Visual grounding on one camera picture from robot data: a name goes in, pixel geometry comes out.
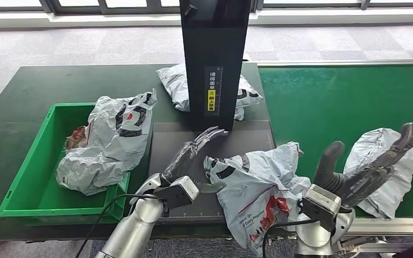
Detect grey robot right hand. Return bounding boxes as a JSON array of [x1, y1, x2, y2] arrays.
[[313, 121, 413, 211]]

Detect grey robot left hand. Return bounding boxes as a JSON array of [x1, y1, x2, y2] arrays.
[[161, 126, 229, 195]]

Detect plain grey parcel bag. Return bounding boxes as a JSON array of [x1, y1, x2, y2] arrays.
[[343, 127, 413, 220]]

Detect white parcel red print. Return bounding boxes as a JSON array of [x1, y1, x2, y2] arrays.
[[56, 89, 158, 197]]

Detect white parcel bag promise print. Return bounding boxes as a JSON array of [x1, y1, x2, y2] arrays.
[[203, 141, 312, 258]]

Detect white parcel bag black stripes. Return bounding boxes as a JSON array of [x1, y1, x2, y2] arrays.
[[155, 63, 264, 122]]

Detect green conveyor belt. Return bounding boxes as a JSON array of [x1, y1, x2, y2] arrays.
[[259, 64, 413, 219]]

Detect black inbound scanner machine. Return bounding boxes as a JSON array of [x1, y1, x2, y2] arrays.
[[146, 0, 276, 223]]

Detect yellow black instruction label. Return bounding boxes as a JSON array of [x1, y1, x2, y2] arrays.
[[204, 66, 224, 116]]

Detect green plastic crate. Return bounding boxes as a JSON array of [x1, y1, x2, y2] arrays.
[[0, 102, 132, 225]]

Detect dark green table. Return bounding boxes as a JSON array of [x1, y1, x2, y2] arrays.
[[0, 63, 296, 241]]

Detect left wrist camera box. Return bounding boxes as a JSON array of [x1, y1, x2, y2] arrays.
[[153, 175, 200, 210]]

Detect aluminium conveyor side rail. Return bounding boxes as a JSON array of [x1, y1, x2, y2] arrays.
[[284, 217, 413, 258], [256, 60, 413, 68]]

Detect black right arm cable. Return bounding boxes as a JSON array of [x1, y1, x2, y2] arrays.
[[261, 219, 319, 258]]

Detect dark window frame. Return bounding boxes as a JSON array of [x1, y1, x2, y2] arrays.
[[0, 0, 413, 17]]

